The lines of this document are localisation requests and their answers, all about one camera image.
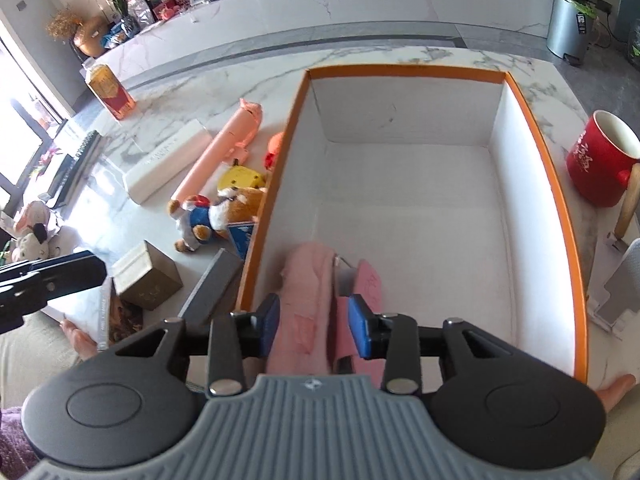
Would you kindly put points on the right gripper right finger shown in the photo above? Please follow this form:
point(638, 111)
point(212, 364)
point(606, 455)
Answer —
point(390, 337)

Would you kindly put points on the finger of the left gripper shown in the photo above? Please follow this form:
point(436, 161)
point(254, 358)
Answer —
point(28, 286)

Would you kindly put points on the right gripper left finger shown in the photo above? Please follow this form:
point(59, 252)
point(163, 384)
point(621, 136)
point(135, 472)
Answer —
point(235, 337)

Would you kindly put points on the dark grey box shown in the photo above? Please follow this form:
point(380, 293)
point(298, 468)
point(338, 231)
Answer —
point(215, 294)

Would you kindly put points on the pink towel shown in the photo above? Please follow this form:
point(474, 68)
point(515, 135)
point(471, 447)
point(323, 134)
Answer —
point(313, 336)

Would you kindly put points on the small brown cardboard box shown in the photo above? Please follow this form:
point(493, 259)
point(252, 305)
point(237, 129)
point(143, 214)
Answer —
point(145, 277)

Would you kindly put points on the plush dog toy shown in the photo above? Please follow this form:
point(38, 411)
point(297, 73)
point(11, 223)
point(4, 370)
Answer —
point(200, 221)

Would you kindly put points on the white glasses case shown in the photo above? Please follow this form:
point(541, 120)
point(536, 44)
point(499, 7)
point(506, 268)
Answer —
point(167, 160)

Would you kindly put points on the yellow tape measure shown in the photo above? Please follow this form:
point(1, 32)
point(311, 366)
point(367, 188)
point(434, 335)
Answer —
point(238, 176)

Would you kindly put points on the person's right hand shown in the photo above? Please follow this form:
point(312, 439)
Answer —
point(612, 394)

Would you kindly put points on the white plush rabbit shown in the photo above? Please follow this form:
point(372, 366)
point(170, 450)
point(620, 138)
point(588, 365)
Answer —
point(34, 240)

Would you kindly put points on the magazine booklet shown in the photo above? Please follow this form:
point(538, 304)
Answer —
point(99, 312)

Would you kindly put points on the black keyboard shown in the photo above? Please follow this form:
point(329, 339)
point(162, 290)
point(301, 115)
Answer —
point(75, 170)

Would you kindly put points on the blue card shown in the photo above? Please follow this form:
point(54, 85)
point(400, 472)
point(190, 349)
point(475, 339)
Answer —
point(240, 236)

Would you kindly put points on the orange rimmed white box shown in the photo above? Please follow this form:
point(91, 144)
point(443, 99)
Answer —
point(440, 178)

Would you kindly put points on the orange knitted ball toy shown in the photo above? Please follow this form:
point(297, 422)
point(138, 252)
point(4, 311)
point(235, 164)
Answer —
point(273, 151)

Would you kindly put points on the orange liquid bottle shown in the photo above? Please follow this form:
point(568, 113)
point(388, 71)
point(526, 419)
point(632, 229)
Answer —
point(109, 91)

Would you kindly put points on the white phone stand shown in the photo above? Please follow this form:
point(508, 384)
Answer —
point(613, 290)

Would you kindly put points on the orange round vase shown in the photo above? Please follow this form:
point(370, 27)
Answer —
point(89, 35)

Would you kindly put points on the red mug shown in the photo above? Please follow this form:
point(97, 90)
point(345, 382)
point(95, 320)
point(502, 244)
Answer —
point(601, 159)

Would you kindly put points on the grey metal trash bin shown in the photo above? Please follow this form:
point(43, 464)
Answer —
point(570, 28)

